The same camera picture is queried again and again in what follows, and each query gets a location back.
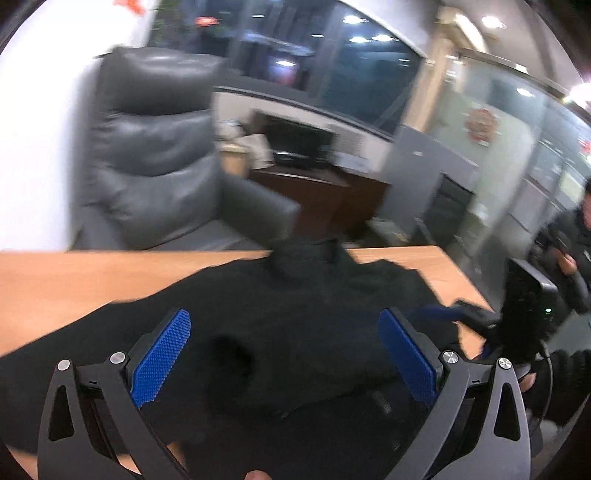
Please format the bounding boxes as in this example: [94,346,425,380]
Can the black fleece jacket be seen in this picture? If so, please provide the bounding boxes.
[1,240,482,479]

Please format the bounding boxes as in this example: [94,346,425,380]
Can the operator right hand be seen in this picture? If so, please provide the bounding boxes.
[519,372,537,392]

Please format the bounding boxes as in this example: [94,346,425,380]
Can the seated man in black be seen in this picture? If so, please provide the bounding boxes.
[528,178,590,324]

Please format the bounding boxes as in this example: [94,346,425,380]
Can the black mesh office chair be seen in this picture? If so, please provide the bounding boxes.
[410,174,474,250]

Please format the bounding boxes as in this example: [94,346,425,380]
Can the dark wooden desk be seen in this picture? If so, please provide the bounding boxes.
[249,165,390,240]

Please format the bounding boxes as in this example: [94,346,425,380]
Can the grey cabinet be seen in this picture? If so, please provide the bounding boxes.
[370,126,479,246]

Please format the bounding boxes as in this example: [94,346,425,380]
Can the black computer monitor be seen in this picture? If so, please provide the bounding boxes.
[260,116,335,170]

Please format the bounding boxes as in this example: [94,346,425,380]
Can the grey leather armchair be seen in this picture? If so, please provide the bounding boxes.
[73,47,300,251]

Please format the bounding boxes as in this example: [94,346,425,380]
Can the red round wall ornament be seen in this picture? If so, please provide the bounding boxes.
[464,108,498,147]

